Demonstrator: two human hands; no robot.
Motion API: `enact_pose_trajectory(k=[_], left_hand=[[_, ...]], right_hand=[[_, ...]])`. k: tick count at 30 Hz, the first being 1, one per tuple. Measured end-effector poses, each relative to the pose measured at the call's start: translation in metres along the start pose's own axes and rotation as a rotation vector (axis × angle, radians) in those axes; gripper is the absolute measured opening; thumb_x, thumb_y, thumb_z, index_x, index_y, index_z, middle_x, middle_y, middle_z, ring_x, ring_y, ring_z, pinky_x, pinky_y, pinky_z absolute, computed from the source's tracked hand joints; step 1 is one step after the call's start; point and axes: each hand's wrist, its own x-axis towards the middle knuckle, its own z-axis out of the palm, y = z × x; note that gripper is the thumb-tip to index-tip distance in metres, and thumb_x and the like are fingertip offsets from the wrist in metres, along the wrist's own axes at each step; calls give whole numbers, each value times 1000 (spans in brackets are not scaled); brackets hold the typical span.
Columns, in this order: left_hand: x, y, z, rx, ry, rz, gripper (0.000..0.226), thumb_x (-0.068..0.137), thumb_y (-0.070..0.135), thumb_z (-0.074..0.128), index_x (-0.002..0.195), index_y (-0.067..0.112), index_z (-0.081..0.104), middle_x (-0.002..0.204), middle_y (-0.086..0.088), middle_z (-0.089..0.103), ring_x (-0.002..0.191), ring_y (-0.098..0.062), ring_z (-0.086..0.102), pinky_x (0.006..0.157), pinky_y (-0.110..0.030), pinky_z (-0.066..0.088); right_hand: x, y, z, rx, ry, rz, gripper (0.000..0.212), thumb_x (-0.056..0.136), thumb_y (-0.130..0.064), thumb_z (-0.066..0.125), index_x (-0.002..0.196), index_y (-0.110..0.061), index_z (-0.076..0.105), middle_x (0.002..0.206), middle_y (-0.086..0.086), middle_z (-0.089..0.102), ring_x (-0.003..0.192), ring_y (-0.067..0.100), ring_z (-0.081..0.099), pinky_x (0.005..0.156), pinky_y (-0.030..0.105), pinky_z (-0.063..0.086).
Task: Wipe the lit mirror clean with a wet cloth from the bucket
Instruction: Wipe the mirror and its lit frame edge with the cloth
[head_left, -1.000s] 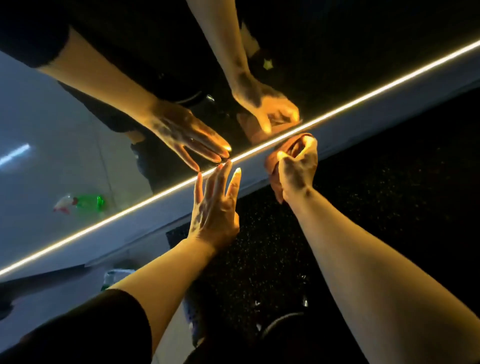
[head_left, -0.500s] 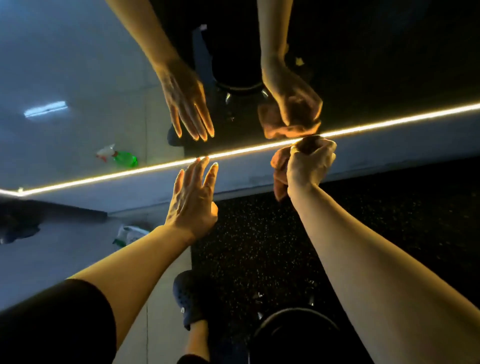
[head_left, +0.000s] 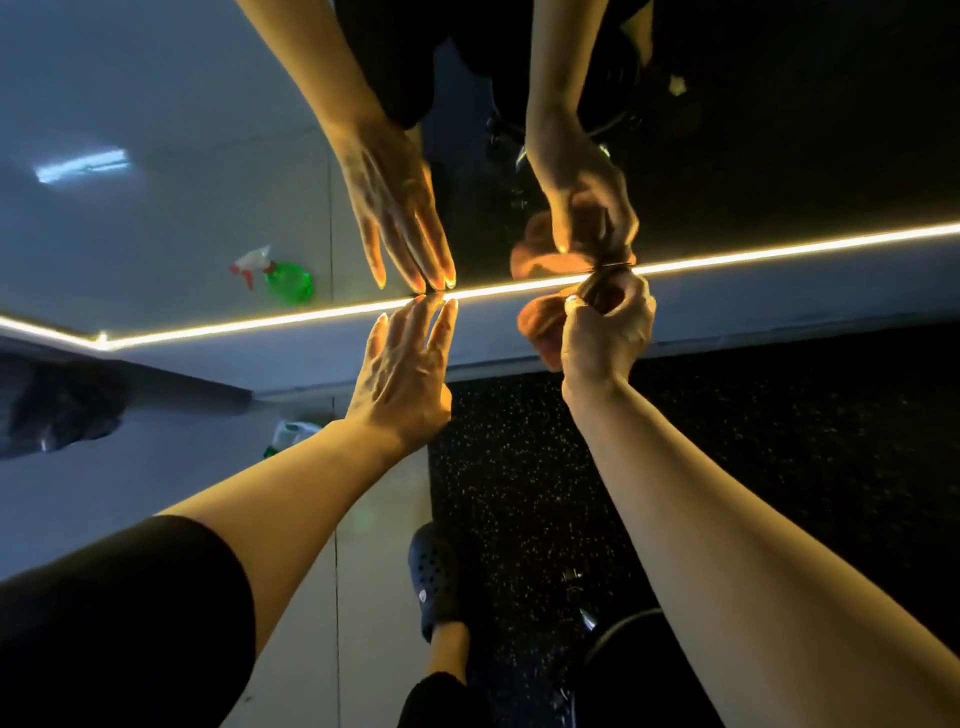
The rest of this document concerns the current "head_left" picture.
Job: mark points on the person's left hand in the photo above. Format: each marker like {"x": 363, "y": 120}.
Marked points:
{"x": 402, "y": 383}

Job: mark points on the person's right hand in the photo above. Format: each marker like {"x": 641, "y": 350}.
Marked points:
{"x": 603, "y": 338}

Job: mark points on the dark brown cleaning cloth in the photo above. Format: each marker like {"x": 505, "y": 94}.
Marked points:
{"x": 540, "y": 323}

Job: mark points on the large wall mirror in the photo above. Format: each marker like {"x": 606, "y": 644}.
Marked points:
{"x": 150, "y": 150}

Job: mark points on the person's left forearm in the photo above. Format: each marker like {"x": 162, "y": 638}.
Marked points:
{"x": 285, "y": 510}

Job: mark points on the person's right forearm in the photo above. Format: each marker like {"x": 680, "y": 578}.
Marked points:
{"x": 765, "y": 555}

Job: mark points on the person's black left shoe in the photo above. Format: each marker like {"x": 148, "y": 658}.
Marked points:
{"x": 443, "y": 578}

